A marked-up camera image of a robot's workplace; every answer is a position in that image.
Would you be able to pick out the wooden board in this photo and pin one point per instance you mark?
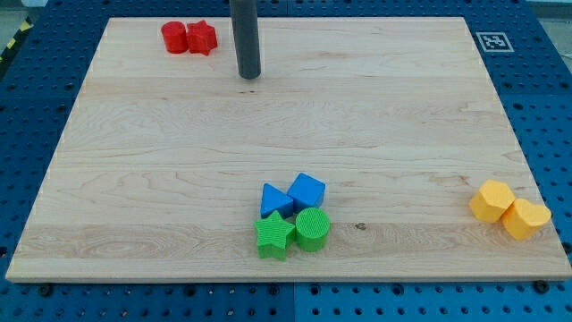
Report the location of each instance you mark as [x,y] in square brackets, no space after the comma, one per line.
[158,176]

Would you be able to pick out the yellow hexagon block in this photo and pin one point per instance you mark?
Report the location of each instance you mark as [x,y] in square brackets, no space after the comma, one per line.
[491,201]

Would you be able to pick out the blue cube block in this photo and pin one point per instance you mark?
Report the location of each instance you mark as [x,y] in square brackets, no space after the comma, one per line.
[306,192]

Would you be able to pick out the blue triangle block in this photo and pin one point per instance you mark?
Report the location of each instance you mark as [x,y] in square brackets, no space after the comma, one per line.
[275,200]

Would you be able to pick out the green cylinder block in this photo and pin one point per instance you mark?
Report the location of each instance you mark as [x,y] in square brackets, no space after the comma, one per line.
[313,227]

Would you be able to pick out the green star block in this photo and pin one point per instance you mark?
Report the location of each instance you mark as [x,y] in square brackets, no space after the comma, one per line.
[274,236]

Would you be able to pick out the red star block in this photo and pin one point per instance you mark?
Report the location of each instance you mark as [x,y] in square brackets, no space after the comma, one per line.
[201,37]

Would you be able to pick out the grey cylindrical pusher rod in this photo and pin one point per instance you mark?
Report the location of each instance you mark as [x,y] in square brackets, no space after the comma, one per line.
[246,39]

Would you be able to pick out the red cylinder block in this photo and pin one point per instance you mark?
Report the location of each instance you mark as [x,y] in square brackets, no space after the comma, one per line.
[174,36]

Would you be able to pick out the white fiducial marker tag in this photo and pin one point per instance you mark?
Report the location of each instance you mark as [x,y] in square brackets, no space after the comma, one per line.
[494,42]

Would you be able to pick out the yellow heart block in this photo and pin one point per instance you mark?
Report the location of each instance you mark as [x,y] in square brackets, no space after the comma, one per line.
[523,219]

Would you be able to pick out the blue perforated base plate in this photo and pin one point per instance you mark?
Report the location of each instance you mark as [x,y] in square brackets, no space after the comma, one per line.
[41,84]

